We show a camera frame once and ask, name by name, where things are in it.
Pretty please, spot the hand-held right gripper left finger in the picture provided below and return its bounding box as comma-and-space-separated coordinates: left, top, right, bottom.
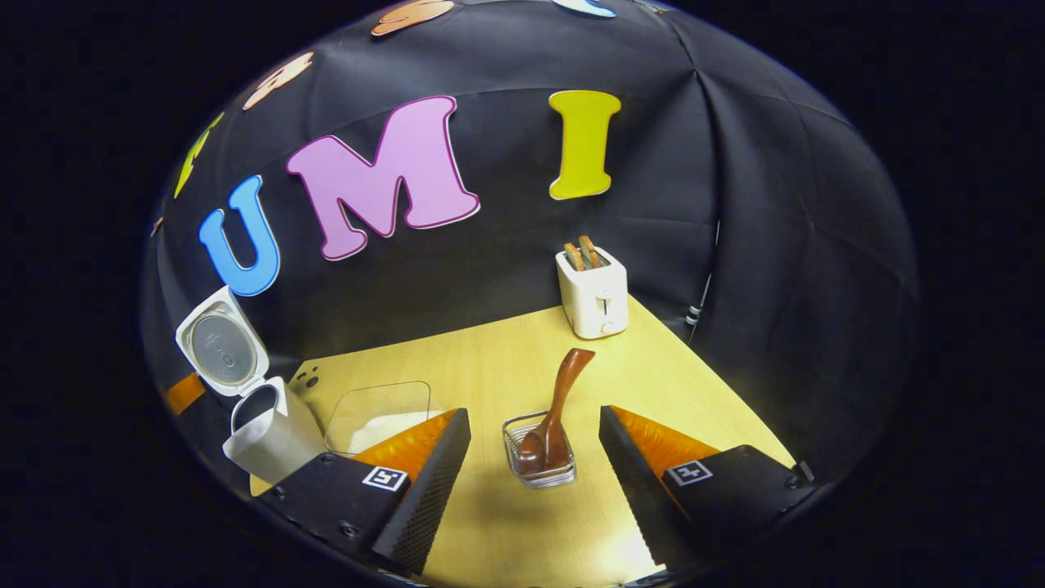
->
263, 408, 473, 577

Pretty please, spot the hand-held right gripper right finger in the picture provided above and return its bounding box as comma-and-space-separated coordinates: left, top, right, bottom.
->
598, 404, 817, 572

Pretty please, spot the white rice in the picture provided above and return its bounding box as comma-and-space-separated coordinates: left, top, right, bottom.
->
349, 411, 446, 454

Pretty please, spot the metal wire chopstick holder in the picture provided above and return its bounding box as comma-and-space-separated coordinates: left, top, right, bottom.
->
502, 411, 577, 489

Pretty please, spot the white rice cooker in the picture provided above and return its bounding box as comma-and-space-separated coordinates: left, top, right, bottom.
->
176, 286, 327, 487

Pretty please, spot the brown wooden spoon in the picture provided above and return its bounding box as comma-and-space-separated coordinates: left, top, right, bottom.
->
516, 348, 596, 476

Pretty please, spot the clear plastic container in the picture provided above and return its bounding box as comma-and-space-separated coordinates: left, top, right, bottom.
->
324, 381, 447, 458

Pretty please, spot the backdrop stand pole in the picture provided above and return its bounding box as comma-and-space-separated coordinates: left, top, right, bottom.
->
686, 220, 719, 327

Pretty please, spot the white toaster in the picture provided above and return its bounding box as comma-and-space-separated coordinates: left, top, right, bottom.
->
556, 245, 629, 340

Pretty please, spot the black backdrop cloth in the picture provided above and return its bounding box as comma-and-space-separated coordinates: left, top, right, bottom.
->
140, 0, 922, 491

